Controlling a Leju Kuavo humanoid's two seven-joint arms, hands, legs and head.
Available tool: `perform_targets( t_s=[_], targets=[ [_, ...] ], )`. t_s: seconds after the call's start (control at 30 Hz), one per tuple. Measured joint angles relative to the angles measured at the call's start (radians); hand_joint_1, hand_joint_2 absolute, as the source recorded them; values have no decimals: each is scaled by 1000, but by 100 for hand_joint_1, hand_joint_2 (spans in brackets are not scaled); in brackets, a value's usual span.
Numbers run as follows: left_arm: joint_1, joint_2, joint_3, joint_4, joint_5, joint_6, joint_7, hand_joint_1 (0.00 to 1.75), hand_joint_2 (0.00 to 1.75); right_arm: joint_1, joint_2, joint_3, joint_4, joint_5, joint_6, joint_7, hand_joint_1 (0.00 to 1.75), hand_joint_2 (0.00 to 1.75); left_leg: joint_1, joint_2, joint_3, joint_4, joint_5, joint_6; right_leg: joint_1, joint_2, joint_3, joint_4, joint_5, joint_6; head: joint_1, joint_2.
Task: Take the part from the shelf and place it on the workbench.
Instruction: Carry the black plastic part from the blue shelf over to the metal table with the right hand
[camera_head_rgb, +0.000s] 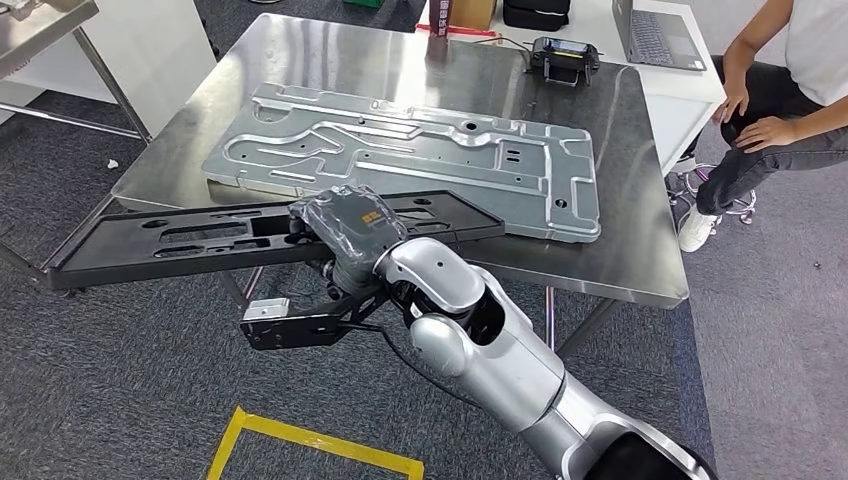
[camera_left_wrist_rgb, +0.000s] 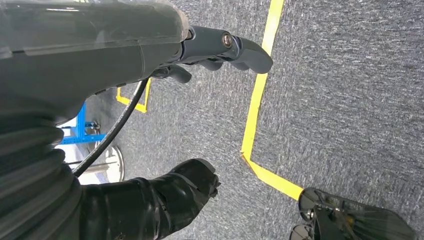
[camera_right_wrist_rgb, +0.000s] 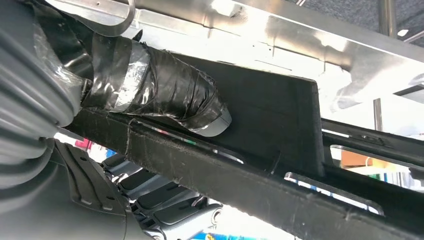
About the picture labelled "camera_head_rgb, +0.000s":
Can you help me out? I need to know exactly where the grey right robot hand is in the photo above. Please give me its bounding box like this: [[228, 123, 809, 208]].
[[286, 184, 409, 265]]

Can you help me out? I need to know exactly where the black plastic plate bracket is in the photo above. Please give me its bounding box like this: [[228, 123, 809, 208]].
[[42, 189, 507, 293]]

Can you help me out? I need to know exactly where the stainless steel workbench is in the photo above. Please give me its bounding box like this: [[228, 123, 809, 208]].
[[0, 13, 691, 359]]

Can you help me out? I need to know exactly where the stamped grey metal panel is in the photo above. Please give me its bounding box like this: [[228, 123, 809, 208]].
[[201, 82, 603, 245]]

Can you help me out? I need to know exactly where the yellow floor tape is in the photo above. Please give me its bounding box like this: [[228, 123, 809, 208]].
[[205, 405, 426, 480]]

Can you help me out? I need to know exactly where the red flat strip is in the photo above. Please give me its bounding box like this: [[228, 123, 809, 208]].
[[415, 23, 499, 39]]

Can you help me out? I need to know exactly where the cardboard box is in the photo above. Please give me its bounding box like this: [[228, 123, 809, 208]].
[[448, 0, 499, 32]]

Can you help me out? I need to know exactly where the white cabinet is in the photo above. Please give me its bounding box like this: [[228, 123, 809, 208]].
[[0, 0, 219, 138]]

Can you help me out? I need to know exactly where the black handheld device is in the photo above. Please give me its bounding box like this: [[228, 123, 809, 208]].
[[529, 35, 603, 89]]

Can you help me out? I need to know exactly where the black bag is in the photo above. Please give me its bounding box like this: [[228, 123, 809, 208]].
[[501, 0, 573, 34]]

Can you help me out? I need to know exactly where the grey laptop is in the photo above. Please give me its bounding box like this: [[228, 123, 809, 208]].
[[610, 0, 708, 73]]

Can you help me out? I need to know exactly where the stainless steel table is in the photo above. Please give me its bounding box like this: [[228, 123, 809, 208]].
[[0, 0, 154, 144]]

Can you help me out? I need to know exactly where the chrome stool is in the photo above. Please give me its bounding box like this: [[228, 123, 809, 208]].
[[665, 155, 759, 227]]

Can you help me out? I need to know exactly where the person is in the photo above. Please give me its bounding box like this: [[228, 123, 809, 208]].
[[676, 0, 848, 255]]

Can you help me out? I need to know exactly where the black camera bracket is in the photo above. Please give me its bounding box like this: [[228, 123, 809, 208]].
[[239, 284, 393, 352]]

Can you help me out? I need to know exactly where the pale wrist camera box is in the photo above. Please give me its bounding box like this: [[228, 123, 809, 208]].
[[243, 298, 292, 323]]

